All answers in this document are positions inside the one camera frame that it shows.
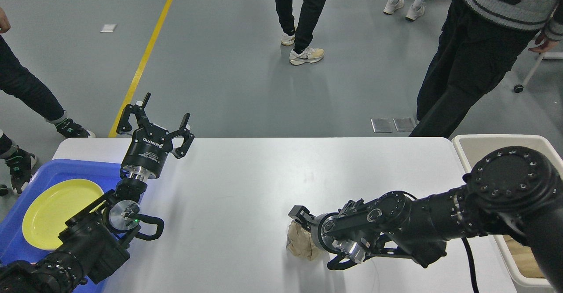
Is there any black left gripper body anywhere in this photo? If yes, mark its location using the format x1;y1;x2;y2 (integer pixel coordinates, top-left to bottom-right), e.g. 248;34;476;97
121;124;172;179

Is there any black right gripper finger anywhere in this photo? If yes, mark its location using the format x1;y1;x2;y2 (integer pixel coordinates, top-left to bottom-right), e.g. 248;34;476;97
288;205;317;228

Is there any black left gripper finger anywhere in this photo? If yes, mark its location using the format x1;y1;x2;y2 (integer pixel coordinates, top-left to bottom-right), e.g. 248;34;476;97
116;92;152;136
165;113;194;159

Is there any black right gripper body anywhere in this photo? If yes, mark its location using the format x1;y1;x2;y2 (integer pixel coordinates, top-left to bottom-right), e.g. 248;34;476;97
309;212;340;254

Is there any brown paper ball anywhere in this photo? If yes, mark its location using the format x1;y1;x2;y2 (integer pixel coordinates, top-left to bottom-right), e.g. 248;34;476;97
286;221;322;261

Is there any yellow plate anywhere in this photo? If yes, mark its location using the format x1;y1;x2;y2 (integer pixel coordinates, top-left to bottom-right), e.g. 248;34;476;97
22;179;104;251

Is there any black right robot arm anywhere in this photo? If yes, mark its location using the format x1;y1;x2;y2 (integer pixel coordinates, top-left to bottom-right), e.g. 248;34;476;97
288;146;563;293

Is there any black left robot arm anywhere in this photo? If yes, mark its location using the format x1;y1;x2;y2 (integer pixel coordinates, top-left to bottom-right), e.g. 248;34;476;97
1;93;195;293

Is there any person in dark jeans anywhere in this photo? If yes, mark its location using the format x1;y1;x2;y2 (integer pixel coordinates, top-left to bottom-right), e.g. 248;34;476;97
0;7;96;195

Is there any left metal floor plate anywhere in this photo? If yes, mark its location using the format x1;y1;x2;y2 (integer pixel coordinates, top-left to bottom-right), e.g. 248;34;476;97
371;118;394;133

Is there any metal floor plate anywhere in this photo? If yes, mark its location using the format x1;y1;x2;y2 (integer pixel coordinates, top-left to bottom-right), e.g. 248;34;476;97
393;117;417;132
371;118;394;133

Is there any right metal floor plate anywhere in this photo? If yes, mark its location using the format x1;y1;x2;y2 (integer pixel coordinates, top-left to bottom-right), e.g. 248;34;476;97
393;117;417;132

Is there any blue plastic tray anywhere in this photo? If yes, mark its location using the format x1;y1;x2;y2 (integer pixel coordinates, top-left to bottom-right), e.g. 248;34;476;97
1;159;121;293

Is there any beige plastic bin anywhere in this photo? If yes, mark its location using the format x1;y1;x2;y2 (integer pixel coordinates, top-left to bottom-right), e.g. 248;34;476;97
452;134;563;293

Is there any person in beige sneakers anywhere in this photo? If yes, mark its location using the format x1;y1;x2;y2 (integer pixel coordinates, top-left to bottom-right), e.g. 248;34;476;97
275;0;326;65

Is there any grey chair on wheels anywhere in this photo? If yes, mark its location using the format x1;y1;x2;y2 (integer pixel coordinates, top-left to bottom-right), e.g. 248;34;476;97
513;51;563;93

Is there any person in black trousers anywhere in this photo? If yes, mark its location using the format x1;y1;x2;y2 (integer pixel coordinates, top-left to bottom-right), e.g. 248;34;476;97
410;0;563;138

